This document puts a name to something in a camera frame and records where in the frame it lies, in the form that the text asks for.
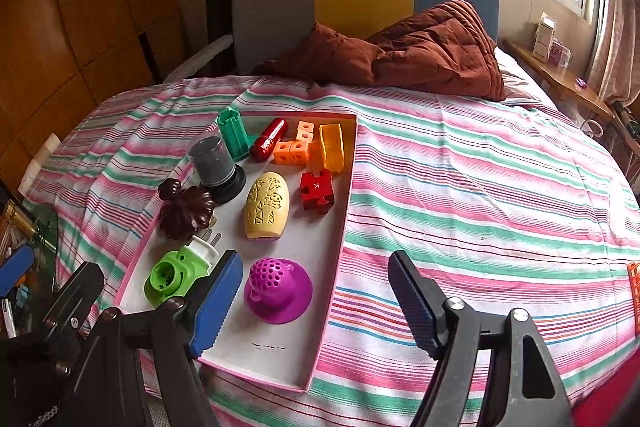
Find pink blanket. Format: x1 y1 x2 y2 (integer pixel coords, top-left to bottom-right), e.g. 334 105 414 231
570 382 640 427

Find wooden wardrobe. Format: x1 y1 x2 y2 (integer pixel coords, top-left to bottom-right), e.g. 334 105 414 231
0 0 186 148

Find beige curtain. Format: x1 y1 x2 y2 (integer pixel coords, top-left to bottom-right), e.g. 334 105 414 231
585 0 640 102

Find green flanged plastic spool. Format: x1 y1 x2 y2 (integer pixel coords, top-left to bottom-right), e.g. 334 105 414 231
216 106 251 161

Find orange plastic rack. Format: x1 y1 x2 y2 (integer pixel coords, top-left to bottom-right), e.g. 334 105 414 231
626 261 640 338

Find black grey filter cup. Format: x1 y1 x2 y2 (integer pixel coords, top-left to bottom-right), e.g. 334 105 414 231
186 134 247 204

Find red metallic cylinder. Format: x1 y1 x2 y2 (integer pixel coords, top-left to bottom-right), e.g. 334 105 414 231
249 118 289 162

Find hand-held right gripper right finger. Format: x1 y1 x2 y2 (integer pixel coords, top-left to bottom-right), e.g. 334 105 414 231
387 250 576 427

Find cream perforated oval shell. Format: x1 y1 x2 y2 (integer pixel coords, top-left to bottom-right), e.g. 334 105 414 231
244 172 290 240

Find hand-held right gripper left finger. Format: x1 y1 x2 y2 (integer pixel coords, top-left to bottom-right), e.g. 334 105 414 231
62 249 245 427

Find white pillow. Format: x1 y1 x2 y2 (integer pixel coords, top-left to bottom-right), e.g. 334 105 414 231
492 47 556 108

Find wooden side table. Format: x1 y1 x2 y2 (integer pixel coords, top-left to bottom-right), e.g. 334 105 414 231
502 38 616 122

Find green white plug device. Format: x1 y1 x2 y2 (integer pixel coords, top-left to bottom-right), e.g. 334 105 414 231
144 229 223 308

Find brown pumpkin shaped mold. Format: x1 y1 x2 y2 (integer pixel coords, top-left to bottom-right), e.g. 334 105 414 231
158 178 217 242

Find magenta perforated cap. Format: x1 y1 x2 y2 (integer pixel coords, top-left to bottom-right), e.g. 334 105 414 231
243 257 314 325

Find white tray with pink rim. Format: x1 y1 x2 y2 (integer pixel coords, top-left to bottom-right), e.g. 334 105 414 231
114 109 358 394

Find white box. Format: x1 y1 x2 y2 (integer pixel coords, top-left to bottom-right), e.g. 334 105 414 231
531 12 557 60

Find striped bedspread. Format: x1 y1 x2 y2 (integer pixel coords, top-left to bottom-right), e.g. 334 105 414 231
22 74 640 427

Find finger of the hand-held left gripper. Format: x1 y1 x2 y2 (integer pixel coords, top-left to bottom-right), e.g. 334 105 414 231
0 246 35 298
42 261 106 353

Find brown quilt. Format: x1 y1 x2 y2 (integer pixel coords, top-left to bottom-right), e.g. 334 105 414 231
250 0 507 102

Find red puzzle piece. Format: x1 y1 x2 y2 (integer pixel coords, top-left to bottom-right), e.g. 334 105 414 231
298 169 334 214

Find orange yellow plastic case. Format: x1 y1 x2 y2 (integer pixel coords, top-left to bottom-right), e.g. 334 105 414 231
319 123 346 172

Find purple box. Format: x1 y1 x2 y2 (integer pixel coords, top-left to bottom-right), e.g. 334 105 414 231
549 39 572 68

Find orange linked cube blocks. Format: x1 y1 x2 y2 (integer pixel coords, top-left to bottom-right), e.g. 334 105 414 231
272 120 323 168

